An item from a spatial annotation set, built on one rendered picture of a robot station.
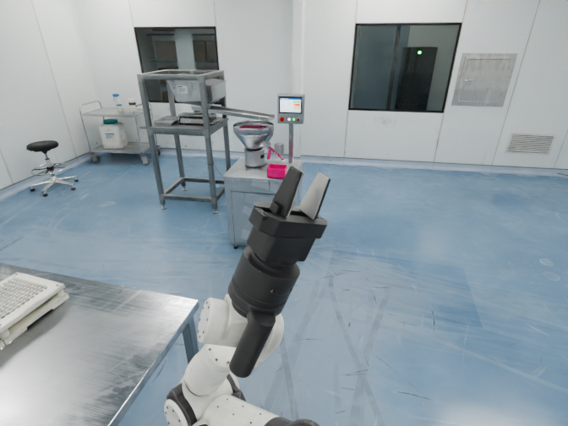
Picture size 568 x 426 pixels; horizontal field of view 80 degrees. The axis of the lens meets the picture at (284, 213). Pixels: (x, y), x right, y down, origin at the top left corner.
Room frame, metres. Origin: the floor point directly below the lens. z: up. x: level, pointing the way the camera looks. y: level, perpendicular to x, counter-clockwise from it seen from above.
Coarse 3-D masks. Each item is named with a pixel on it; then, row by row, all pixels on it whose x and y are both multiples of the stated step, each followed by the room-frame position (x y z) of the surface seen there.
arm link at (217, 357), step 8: (280, 320) 0.39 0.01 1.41; (280, 328) 0.38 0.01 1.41; (272, 336) 0.37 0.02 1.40; (280, 336) 0.37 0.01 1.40; (208, 344) 0.40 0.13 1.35; (272, 344) 0.37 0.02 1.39; (208, 352) 0.39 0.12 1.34; (216, 352) 0.39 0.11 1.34; (224, 352) 0.40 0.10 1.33; (232, 352) 0.40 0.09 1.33; (264, 352) 0.37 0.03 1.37; (208, 360) 0.39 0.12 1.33; (216, 360) 0.38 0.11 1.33; (224, 360) 0.39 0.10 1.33; (264, 360) 0.38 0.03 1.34; (216, 368) 0.38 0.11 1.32; (224, 368) 0.38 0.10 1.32
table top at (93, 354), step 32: (64, 288) 1.09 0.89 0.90; (96, 288) 1.09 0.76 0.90; (128, 288) 1.09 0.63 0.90; (64, 320) 0.91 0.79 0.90; (96, 320) 0.91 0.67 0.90; (128, 320) 0.91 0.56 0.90; (160, 320) 0.91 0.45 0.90; (0, 352) 0.77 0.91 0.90; (32, 352) 0.77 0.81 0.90; (64, 352) 0.77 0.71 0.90; (96, 352) 0.77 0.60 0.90; (128, 352) 0.77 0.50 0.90; (160, 352) 0.77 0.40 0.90; (0, 384) 0.66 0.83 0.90; (32, 384) 0.66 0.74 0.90; (64, 384) 0.66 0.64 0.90; (96, 384) 0.66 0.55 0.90; (128, 384) 0.66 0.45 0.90; (0, 416) 0.56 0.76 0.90; (32, 416) 0.56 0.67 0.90; (64, 416) 0.56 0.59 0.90; (96, 416) 0.56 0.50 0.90
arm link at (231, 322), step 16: (208, 304) 0.39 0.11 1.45; (224, 304) 0.38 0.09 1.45; (240, 304) 0.36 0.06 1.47; (256, 304) 0.35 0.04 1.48; (272, 304) 0.36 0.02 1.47; (208, 320) 0.36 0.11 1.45; (224, 320) 0.36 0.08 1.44; (240, 320) 0.36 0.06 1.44; (256, 320) 0.33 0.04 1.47; (272, 320) 0.34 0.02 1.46; (208, 336) 0.35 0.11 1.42; (224, 336) 0.35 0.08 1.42; (240, 336) 0.36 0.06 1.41; (256, 336) 0.33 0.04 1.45; (240, 352) 0.33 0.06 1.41; (256, 352) 0.32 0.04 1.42; (240, 368) 0.32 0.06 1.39
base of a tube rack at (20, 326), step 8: (56, 296) 1.01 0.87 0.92; (64, 296) 1.02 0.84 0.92; (48, 304) 0.97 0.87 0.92; (56, 304) 0.98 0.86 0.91; (32, 312) 0.93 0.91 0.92; (40, 312) 0.93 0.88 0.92; (24, 320) 0.89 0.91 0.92; (32, 320) 0.89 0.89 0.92; (8, 328) 0.85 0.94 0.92; (16, 328) 0.85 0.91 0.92; (24, 328) 0.86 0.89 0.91; (8, 336) 0.81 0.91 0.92; (16, 336) 0.83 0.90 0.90
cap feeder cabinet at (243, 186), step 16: (240, 160) 3.17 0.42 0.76; (272, 160) 3.17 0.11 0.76; (224, 176) 2.74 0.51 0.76; (240, 176) 2.74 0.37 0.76; (256, 176) 2.74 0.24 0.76; (240, 192) 2.72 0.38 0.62; (256, 192) 2.69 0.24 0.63; (272, 192) 2.67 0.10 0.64; (240, 208) 2.72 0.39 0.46; (240, 224) 2.72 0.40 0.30; (240, 240) 2.72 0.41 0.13
